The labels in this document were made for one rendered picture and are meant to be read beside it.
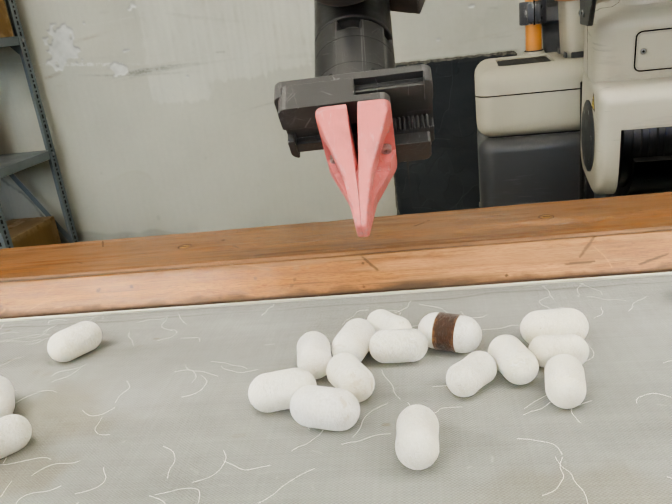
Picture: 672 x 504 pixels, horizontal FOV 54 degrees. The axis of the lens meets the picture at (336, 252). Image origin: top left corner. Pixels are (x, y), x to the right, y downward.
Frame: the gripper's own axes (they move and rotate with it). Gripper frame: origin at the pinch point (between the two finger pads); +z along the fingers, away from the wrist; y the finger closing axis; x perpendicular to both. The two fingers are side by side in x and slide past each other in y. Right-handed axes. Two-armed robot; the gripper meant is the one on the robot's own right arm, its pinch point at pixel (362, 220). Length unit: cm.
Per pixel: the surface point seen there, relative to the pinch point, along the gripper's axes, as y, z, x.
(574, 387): 10.1, 11.9, -2.0
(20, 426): -18.1, 12.2, -2.7
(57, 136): -135, -150, 156
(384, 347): 0.8, 7.8, 1.6
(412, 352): 2.4, 8.1, 1.8
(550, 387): 9.0, 11.7, -1.7
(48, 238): -141, -114, 173
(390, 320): 1.2, 5.5, 3.0
